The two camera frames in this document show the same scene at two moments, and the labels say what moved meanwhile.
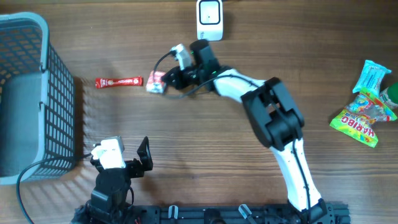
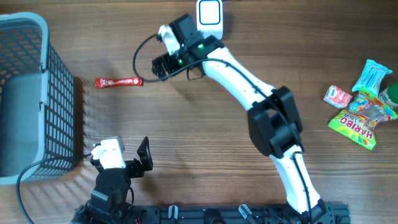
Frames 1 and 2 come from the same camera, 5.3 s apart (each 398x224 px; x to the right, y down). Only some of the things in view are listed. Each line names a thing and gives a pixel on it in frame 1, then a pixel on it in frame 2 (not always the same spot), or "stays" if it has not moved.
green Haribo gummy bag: [362, 112] stays
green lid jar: [390, 94] stays
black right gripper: [180, 79] → [160, 68]
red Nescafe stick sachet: [119, 81] stays
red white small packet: [155, 85] → [337, 96]
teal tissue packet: [371, 77] stays
